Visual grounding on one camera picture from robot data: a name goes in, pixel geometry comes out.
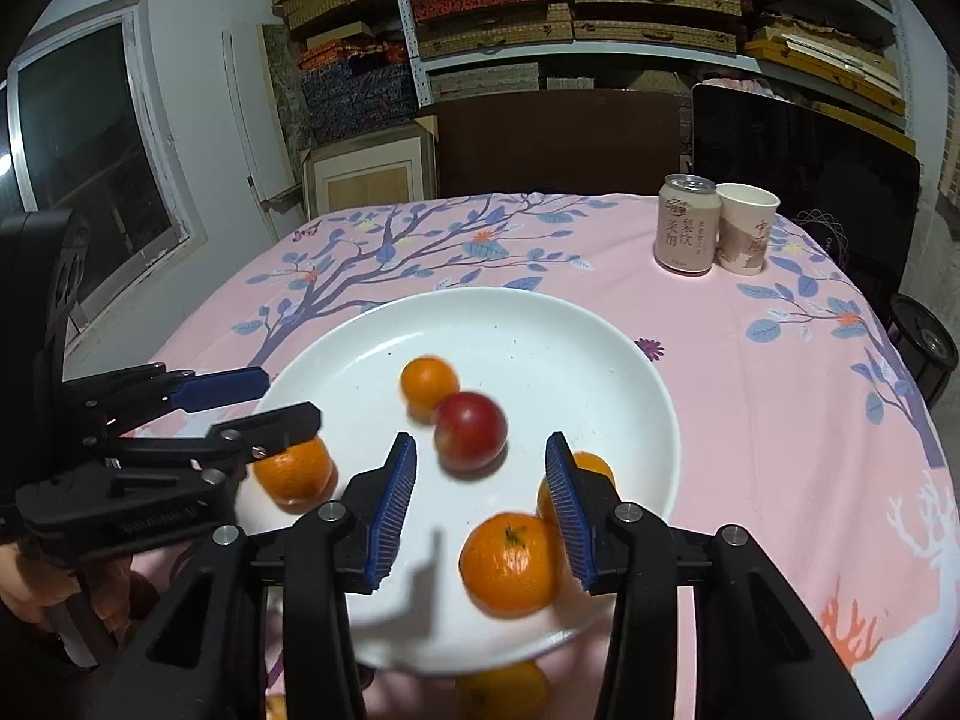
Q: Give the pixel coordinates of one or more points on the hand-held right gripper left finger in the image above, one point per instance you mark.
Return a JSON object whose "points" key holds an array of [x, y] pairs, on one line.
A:
{"points": [[394, 517]]}

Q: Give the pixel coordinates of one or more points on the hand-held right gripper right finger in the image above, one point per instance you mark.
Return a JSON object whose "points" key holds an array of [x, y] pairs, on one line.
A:
{"points": [[568, 521]]}

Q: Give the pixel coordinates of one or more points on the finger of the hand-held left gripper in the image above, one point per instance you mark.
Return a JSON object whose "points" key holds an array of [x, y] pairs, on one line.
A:
{"points": [[285, 424], [225, 388]]}

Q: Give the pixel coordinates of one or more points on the orange mandarin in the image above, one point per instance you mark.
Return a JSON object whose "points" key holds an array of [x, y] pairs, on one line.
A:
{"points": [[512, 564], [300, 480]]}

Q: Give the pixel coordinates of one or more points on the red plum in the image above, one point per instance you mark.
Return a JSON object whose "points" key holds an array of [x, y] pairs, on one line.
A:
{"points": [[471, 431]]}

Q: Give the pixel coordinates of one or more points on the white plate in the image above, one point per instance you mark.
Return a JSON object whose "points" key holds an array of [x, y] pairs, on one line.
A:
{"points": [[525, 360]]}

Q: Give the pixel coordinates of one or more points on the person's left hand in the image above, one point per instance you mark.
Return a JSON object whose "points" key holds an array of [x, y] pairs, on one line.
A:
{"points": [[19, 585]]}

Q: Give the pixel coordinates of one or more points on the small orange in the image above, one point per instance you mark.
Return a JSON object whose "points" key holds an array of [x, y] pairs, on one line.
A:
{"points": [[596, 469], [276, 709], [429, 388]]}

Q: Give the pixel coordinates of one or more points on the yellowish orange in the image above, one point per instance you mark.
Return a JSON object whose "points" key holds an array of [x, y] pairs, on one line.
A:
{"points": [[502, 690]]}

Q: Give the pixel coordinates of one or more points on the pink printed tablecloth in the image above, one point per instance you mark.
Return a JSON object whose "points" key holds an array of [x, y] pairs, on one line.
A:
{"points": [[750, 427]]}

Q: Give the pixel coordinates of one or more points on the grey framed window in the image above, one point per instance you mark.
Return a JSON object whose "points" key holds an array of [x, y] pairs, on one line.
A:
{"points": [[82, 142]]}

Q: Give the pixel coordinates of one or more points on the white panel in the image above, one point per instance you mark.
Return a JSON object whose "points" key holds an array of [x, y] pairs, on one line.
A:
{"points": [[247, 105]]}

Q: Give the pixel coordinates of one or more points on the grey mottled panel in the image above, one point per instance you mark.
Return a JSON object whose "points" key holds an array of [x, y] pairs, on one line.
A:
{"points": [[289, 90]]}

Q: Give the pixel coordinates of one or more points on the pink drink can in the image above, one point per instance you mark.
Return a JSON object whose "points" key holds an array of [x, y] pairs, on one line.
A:
{"points": [[682, 229]]}

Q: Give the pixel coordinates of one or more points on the pile of blue patterned boxes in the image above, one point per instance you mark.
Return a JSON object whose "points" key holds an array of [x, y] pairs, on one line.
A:
{"points": [[360, 94]]}

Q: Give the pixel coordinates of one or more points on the printed paper cup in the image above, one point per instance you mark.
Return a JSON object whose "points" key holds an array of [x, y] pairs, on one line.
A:
{"points": [[742, 236]]}

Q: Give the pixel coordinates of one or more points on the brown board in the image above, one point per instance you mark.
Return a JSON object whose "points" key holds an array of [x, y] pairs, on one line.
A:
{"points": [[555, 142]]}

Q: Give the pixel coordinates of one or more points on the white metal shelf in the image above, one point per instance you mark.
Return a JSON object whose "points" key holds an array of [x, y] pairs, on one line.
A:
{"points": [[409, 52]]}

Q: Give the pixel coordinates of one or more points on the black chair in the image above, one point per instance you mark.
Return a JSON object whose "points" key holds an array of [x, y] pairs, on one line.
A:
{"points": [[810, 157]]}

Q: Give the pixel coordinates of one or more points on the stack of woven boxes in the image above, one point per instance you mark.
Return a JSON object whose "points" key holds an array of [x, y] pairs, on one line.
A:
{"points": [[645, 30]]}

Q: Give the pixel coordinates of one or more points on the wooden picture frame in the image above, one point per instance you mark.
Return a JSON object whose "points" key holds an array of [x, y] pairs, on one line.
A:
{"points": [[367, 176]]}

